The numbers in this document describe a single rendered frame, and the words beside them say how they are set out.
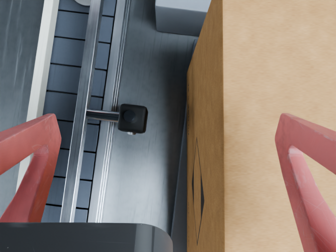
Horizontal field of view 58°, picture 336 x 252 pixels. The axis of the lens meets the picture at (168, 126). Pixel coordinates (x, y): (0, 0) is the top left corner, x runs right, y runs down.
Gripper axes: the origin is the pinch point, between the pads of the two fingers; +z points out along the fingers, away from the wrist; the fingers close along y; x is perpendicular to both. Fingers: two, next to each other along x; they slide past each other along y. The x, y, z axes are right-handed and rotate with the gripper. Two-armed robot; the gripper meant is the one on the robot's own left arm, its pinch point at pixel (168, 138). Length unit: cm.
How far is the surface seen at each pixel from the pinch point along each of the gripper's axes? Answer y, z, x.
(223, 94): -3.3, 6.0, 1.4
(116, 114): 5.7, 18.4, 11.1
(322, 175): -9.0, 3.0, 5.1
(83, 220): 11.4, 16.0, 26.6
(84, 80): 9.3, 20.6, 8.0
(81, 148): 9.6, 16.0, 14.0
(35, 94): 16.7, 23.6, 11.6
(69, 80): 13.7, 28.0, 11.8
